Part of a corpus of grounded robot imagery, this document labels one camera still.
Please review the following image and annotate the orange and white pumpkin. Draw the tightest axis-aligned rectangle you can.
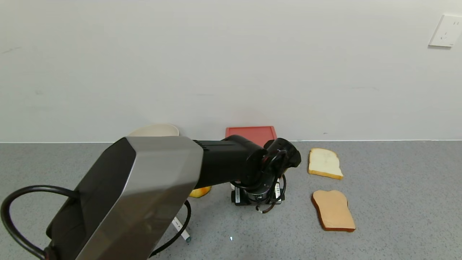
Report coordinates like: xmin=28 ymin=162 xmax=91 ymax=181
xmin=189 ymin=186 xmax=212 ymax=198

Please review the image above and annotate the beige ribbed bowl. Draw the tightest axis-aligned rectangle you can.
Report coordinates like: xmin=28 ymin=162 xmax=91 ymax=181
xmin=128 ymin=124 xmax=180 ymax=138

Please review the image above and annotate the white bread slice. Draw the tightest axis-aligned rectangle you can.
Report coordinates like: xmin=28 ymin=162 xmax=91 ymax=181
xmin=308 ymin=148 xmax=344 ymax=180

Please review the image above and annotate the white marker pen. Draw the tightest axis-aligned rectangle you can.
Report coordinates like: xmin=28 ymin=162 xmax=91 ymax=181
xmin=173 ymin=217 xmax=192 ymax=242

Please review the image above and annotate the brown toast slice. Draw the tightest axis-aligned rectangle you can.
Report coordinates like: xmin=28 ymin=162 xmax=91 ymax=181
xmin=311 ymin=190 xmax=356 ymax=233

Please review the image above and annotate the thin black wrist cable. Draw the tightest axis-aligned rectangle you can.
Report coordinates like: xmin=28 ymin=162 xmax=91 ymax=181
xmin=231 ymin=150 xmax=287 ymax=213

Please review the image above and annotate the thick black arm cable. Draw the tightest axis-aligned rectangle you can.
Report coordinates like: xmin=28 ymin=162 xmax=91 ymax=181
xmin=150 ymin=200 xmax=192 ymax=257
xmin=0 ymin=185 xmax=78 ymax=259

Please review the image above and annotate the white wall socket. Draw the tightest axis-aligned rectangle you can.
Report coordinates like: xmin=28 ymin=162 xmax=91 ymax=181
xmin=428 ymin=14 xmax=462 ymax=47

